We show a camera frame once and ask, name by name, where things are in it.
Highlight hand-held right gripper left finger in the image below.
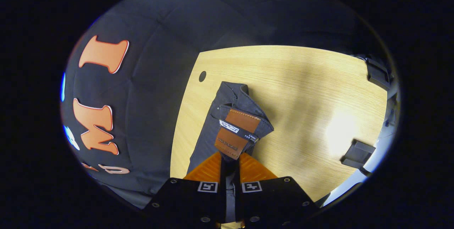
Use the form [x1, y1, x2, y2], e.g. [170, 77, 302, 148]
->
[144, 151, 227, 229]

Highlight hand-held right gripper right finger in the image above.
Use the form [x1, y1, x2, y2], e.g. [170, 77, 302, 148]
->
[234, 152, 320, 229]

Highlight dark denim jeans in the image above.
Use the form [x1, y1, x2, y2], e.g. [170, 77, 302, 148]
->
[187, 81, 275, 222]

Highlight black table edge clamp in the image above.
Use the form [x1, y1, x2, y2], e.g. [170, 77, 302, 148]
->
[340, 139, 376, 170]
[365, 56, 393, 92]

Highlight black backdrop cloth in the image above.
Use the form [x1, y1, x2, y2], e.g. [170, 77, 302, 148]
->
[60, 0, 391, 208]

